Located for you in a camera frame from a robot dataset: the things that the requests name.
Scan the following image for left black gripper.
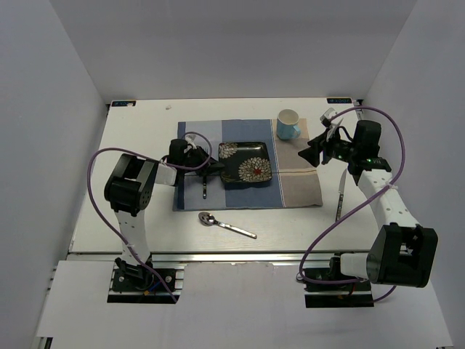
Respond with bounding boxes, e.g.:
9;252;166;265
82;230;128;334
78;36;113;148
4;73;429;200
181;145;225;177

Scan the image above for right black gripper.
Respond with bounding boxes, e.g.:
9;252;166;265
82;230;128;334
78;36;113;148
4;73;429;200
298;127;358;168

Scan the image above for metal fork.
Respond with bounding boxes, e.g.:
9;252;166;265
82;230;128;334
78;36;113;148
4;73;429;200
201;147;211;200

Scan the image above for dark floral rectangular plate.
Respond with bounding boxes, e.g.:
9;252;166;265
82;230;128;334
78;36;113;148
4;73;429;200
218;142;272;190

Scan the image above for blue beige checked placemat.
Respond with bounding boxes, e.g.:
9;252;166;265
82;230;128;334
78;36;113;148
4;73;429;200
173;119;323;212

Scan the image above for light blue mug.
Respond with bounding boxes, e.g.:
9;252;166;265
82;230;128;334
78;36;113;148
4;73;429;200
276;109;301;140

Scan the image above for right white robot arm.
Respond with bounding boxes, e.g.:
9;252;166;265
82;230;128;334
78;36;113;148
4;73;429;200
299;108;438;290

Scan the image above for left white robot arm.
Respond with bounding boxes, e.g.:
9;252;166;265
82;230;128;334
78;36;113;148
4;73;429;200
104;132;223;290

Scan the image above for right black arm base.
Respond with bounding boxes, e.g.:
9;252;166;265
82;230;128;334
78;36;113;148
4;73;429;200
296;254;374;309

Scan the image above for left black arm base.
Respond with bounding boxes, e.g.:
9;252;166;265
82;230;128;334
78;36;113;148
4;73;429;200
107;257;184;305

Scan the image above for metal spoon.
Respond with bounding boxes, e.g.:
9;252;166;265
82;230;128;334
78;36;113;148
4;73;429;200
198;212;257;239

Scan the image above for right blue table label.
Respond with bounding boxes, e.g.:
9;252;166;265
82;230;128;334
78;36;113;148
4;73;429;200
326;97;352;104

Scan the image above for blue table label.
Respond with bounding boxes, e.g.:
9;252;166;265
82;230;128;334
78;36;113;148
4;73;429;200
110;100;137;108
326;97;352;104

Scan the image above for metal table knife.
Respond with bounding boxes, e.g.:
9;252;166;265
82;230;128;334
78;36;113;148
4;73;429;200
335;169;347;222

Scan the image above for left blue table label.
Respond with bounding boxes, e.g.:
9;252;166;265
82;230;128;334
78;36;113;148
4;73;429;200
110;100;137;108

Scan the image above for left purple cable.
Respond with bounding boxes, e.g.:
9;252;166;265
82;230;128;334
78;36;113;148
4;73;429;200
88;132;211;302

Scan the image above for purple cable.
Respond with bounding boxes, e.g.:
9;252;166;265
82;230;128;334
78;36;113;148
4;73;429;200
88;132;211;302
298;106;406;303

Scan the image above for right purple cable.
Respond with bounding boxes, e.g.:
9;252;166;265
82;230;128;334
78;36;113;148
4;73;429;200
298;106;406;303

